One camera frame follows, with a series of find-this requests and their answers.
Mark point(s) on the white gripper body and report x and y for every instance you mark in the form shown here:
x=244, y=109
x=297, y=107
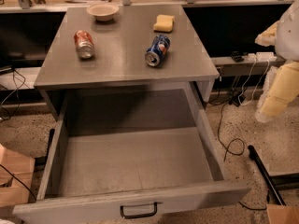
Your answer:
x=290, y=36

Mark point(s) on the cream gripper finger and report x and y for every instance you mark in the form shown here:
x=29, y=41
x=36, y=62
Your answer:
x=267, y=37
x=281, y=86

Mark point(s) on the blue pepsi can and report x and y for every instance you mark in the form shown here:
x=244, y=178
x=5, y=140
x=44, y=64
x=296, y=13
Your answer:
x=156, y=52

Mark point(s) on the red soda can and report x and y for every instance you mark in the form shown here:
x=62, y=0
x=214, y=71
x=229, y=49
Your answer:
x=84, y=44

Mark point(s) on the open grey top drawer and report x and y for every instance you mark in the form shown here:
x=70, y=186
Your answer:
x=126, y=146

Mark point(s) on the white power strip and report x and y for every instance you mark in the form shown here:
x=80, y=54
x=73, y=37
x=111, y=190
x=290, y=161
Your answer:
x=262, y=56

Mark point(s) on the black remote on shelf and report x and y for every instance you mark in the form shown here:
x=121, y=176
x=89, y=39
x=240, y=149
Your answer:
x=237, y=57

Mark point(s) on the black metal stand leg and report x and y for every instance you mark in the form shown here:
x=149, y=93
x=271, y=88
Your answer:
x=267, y=178

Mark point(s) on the yellow sponge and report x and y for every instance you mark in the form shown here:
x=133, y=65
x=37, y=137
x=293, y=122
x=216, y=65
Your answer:
x=164, y=23

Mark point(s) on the cardboard box bottom right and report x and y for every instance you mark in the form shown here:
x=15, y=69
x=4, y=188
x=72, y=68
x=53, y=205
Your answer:
x=283, y=214

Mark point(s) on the cardboard box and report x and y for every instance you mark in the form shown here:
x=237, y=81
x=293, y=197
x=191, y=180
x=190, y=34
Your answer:
x=283, y=214
x=16, y=175

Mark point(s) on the grey cabinet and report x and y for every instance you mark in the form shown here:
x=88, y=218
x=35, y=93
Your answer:
x=120, y=47

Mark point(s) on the white bowl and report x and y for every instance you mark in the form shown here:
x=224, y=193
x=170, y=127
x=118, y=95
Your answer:
x=103, y=12

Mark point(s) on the cardboard box left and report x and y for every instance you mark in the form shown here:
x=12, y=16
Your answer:
x=16, y=175

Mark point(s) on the black drawer handle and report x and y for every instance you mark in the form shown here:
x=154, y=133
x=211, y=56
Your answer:
x=139, y=210

